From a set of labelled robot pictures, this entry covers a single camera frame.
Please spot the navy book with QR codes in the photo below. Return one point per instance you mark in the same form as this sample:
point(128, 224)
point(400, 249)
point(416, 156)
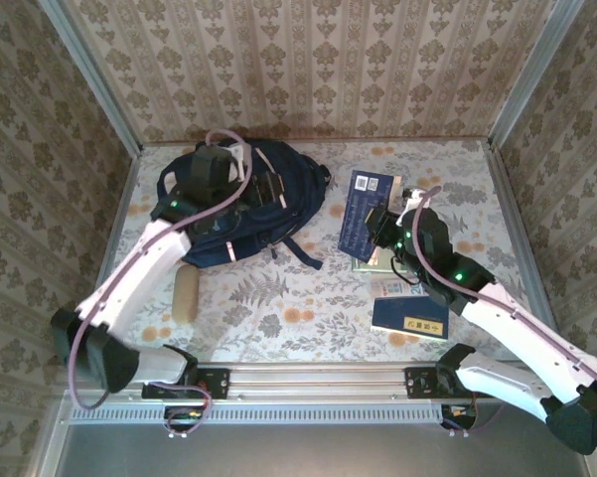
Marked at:
point(357, 199)

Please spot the navy backpack with pink trim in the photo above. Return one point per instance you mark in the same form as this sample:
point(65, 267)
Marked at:
point(288, 223)

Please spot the green notebook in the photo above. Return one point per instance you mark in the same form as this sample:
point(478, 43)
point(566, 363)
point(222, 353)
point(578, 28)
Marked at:
point(372, 267)

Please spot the navy book with yellow label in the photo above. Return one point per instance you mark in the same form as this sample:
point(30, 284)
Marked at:
point(402, 313)

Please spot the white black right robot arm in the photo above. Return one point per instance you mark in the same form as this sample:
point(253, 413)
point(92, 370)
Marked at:
point(516, 323)

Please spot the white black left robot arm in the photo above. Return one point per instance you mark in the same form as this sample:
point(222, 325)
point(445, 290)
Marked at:
point(144, 268)

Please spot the floral table cover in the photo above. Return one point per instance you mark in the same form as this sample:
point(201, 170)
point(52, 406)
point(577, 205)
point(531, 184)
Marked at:
point(303, 308)

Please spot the grey metal panel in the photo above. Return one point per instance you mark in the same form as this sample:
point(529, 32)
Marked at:
point(303, 452)

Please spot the aluminium table side rail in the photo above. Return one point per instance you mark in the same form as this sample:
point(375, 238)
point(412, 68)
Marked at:
point(502, 174)
point(110, 248)

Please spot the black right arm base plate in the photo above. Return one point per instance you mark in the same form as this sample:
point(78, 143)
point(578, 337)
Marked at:
point(419, 382)

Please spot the aluminium upright frame post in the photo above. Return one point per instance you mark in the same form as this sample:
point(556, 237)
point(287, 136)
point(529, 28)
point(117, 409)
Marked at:
point(532, 74)
point(93, 74)

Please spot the aluminium mounting rail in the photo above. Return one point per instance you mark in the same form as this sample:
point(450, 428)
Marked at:
point(318, 380)

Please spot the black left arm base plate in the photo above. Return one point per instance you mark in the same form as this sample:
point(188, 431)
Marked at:
point(218, 382)

